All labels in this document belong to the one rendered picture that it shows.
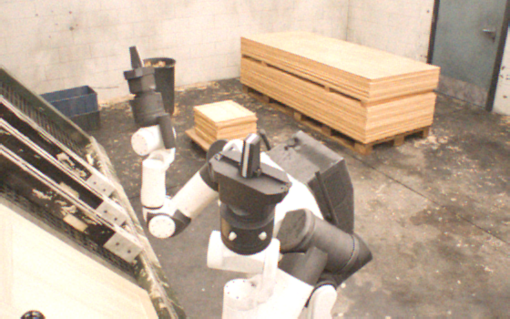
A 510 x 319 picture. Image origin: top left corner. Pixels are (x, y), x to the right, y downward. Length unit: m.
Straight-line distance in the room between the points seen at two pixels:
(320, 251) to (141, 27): 5.57
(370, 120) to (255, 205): 3.79
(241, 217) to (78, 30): 5.55
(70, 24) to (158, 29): 1.18
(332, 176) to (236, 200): 0.47
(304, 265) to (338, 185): 0.27
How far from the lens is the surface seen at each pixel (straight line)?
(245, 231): 0.69
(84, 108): 5.26
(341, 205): 1.17
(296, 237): 0.93
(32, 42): 6.07
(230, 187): 0.66
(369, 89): 4.28
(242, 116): 4.27
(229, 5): 6.79
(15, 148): 1.65
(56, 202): 1.48
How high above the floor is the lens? 1.89
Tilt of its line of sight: 25 degrees down
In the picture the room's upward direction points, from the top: straight up
